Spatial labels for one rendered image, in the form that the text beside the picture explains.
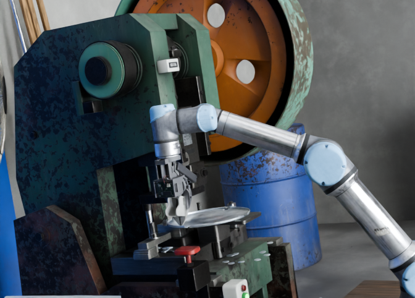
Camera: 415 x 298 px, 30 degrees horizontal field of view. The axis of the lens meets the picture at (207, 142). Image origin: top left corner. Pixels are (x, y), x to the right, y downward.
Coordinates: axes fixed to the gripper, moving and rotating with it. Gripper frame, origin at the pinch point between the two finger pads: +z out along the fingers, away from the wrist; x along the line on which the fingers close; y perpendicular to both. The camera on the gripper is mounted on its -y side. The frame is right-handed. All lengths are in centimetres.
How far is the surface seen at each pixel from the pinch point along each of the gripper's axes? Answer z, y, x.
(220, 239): 13.5, -30.0, -4.7
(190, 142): -20.0, -35.4, -14.3
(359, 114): 2, -363, -61
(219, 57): -48, -67, -15
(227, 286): 22.2, -5.7, 9.2
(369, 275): 84, -224, -21
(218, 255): 18.4, -28.2, -5.3
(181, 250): 8.6, 2.6, -0.1
